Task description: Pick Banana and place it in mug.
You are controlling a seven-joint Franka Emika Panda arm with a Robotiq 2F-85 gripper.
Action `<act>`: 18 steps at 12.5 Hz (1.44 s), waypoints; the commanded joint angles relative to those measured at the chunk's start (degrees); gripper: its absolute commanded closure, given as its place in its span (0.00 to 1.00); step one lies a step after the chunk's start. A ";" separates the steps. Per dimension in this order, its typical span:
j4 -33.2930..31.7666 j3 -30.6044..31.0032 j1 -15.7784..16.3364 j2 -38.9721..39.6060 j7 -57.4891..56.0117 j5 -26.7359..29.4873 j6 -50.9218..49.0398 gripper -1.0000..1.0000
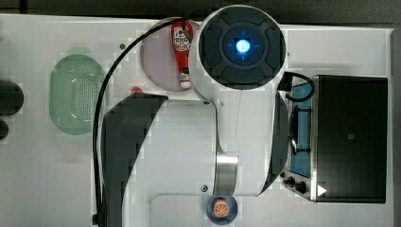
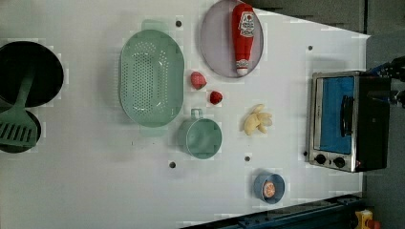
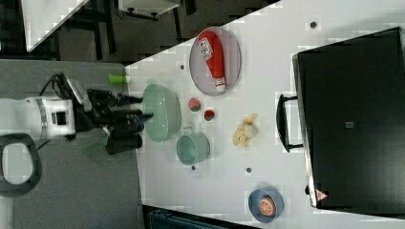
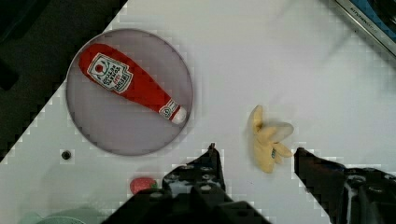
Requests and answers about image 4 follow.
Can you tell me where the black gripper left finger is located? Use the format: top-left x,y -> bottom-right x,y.
102,144 -> 271,224

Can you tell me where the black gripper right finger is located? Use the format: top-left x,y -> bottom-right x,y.
294,147 -> 396,224

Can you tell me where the yellow plush peeled banana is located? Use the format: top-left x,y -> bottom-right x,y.
250,105 -> 294,174

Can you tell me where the green mug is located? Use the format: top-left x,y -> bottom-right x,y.
18,208 -> 106,224

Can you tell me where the red strawberry toy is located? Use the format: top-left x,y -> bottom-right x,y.
130,177 -> 158,194

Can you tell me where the red plush ketchup bottle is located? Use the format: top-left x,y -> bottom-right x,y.
78,44 -> 187,124

